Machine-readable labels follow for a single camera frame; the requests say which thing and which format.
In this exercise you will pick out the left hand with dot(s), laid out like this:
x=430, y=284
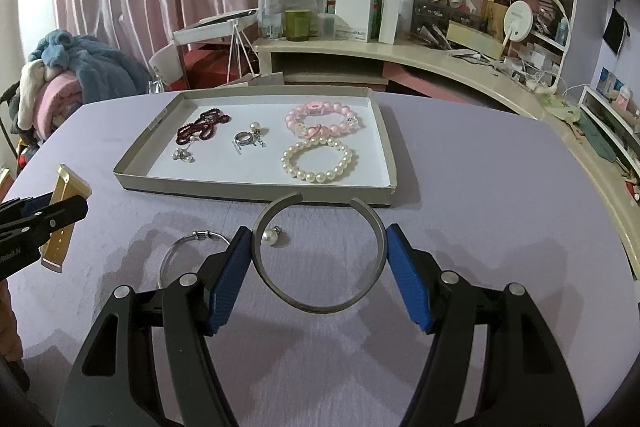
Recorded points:
x=10, y=342

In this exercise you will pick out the small silver stud earring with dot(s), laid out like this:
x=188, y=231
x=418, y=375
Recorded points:
x=183, y=154

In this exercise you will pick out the round white vanity mirror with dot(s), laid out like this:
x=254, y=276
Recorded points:
x=517, y=23

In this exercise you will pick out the pearl earring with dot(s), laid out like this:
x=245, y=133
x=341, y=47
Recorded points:
x=271, y=236

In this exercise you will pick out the pink folded blanket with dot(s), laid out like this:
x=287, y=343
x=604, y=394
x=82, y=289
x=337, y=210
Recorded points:
x=62, y=97

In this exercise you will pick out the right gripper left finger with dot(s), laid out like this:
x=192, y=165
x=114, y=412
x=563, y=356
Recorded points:
x=145, y=361

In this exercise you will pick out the green glass candle jar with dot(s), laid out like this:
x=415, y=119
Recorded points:
x=297, y=25

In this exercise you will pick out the beige curved desk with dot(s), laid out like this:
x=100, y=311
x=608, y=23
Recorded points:
x=416, y=68

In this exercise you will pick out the white paper shopping bag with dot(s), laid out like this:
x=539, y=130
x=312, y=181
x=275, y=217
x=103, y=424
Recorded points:
x=243, y=67

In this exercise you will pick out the white folding stand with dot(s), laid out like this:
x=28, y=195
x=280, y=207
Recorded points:
x=215, y=27

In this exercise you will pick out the black pouch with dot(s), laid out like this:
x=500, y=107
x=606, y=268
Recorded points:
x=616, y=30

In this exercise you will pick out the white rectangular box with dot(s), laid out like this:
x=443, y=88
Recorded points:
x=353, y=19

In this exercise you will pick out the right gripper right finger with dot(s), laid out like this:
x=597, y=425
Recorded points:
x=493, y=359

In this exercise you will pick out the thin silver bangle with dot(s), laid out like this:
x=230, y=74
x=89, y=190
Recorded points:
x=189, y=252

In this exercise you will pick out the grey cardboard tray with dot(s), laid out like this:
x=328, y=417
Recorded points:
x=238, y=138

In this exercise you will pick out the white lotion bottle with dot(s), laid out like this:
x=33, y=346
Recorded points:
x=405, y=18

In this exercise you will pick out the blue fleece blanket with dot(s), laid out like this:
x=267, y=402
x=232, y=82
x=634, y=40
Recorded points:
x=103, y=72

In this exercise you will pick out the black makeup organizer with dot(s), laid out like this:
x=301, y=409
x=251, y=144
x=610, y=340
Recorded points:
x=437, y=14

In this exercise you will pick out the tall white carton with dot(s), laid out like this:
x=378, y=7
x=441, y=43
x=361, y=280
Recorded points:
x=389, y=22

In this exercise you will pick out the green paper fan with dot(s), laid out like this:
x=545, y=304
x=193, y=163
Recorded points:
x=561, y=109

